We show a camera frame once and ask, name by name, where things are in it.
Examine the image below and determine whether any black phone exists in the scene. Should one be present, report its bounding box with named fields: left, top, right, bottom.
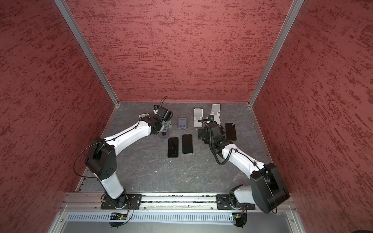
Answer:
left=182, top=135, right=193, bottom=154
left=225, top=122, right=237, bottom=141

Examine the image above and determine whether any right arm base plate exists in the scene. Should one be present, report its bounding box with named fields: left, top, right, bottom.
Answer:
left=216, top=194, right=255, bottom=211

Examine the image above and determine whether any aluminium corner post left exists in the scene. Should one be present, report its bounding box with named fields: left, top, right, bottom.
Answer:
left=54, top=0, right=120, bottom=107

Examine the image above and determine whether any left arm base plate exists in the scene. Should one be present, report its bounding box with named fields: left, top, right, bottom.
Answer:
left=101, top=194, right=142, bottom=211

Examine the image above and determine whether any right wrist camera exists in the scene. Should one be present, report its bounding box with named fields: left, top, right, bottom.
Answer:
left=207, top=115, right=215, bottom=121

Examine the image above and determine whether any black phone table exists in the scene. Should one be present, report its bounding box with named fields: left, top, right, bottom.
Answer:
left=167, top=137, right=179, bottom=158

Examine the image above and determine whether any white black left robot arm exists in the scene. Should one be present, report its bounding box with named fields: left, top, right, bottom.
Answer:
left=85, top=105, right=173, bottom=210

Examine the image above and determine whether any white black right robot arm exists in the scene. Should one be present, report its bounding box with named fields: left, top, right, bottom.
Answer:
left=198, top=119, right=290, bottom=214

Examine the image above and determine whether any grey purple folding stand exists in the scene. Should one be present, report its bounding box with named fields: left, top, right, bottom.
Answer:
left=177, top=117, right=187, bottom=130

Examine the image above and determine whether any aluminium corner post right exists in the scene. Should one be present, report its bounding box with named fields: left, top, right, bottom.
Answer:
left=248, top=0, right=304, bottom=108

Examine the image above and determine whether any left small circuit board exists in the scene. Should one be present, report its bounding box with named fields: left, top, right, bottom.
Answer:
left=110, top=213, right=128, bottom=221

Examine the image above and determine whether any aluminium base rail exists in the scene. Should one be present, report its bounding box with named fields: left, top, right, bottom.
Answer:
left=61, top=193, right=296, bottom=212

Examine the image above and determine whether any white stand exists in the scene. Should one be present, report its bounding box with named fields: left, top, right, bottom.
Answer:
left=193, top=108, right=204, bottom=128
left=210, top=104, right=221, bottom=124
left=139, top=113, right=149, bottom=118

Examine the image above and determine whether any white slotted cable duct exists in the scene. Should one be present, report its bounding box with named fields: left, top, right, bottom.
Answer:
left=66, top=212, right=233, bottom=225

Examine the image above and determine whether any aluminium corner post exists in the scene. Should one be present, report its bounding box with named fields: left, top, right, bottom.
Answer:
left=248, top=0, right=304, bottom=108
left=54, top=0, right=120, bottom=107

